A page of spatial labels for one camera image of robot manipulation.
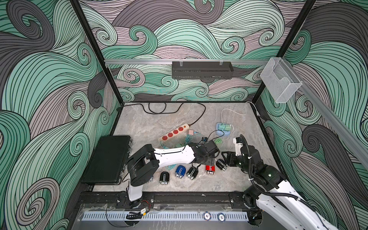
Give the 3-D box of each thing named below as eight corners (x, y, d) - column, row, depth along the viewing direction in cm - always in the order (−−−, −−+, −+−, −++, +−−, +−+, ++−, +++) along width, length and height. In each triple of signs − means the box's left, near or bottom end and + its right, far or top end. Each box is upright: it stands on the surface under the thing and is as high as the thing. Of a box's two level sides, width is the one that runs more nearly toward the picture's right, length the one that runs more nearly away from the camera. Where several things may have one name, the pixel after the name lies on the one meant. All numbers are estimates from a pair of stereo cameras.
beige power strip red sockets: (159, 143, 97) (159, 141, 95) (157, 139, 99) (157, 137, 97) (189, 127, 105) (190, 125, 104) (187, 124, 107) (187, 122, 105)
